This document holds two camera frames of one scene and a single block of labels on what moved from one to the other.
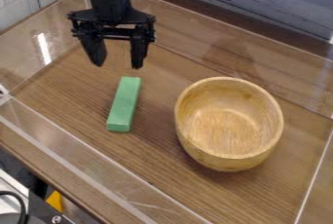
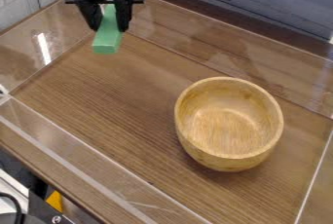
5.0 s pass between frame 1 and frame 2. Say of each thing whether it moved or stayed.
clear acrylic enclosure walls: stayed
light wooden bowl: stayed
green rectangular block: moved
